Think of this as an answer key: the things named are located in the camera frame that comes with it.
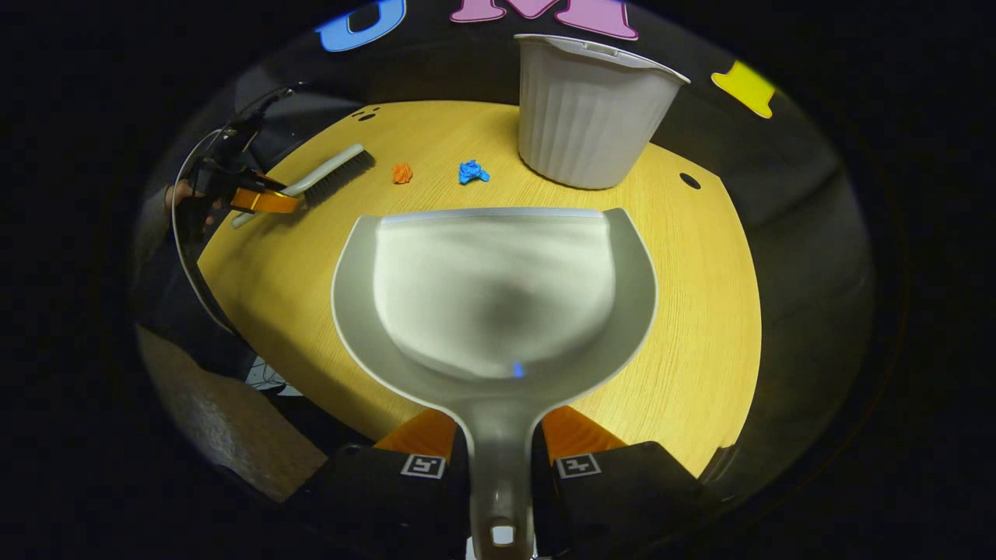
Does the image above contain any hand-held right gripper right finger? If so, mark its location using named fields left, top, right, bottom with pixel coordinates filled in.
left=531, top=404, right=717, bottom=560

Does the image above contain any small white broom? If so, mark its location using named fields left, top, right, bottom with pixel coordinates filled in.
left=231, top=144, right=376, bottom=229

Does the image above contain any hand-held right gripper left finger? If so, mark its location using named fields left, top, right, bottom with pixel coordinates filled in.
left=300, top=408, right=472, bottom=560

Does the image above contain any white ribbed garbage bin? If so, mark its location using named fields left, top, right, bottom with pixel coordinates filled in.
left=514, top=33, right=691, bottom=190

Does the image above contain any grey plastic dustpan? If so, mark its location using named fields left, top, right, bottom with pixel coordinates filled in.
left=331, top=207, right=659, bottom=560

